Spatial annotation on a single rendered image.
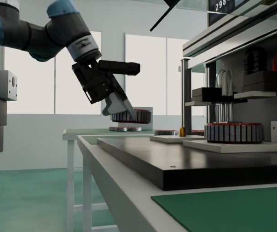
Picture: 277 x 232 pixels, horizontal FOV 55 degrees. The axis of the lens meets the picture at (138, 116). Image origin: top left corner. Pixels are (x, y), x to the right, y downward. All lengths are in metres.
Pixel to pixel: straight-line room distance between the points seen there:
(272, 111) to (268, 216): 0.64
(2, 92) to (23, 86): 4.32
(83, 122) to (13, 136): 1.25
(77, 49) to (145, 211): 0.54
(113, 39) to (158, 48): 0.94
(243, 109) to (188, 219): 0.78
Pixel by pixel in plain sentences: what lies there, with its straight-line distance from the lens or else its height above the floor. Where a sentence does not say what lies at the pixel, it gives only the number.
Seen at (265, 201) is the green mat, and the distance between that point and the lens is 0.27.
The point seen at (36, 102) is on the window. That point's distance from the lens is 5.22.
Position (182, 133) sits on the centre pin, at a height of 0.79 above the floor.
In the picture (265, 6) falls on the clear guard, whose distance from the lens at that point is 0.65.
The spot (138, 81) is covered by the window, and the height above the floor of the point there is 1.66.
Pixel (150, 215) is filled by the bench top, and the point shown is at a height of 0.75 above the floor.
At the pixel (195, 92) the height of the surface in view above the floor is 0.91.
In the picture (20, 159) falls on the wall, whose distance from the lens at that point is 5.29.
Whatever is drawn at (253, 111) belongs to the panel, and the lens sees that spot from 0.92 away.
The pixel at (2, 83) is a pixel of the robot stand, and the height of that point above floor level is 0.95.
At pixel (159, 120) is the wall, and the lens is 5.49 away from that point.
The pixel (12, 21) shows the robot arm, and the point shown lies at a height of 1.06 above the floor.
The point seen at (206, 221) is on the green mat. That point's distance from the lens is 0.21.
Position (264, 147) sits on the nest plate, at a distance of 0.51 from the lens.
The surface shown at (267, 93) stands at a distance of 0.57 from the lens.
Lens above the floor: 0.82
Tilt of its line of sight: 2 degrees up
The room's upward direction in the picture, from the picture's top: straight up
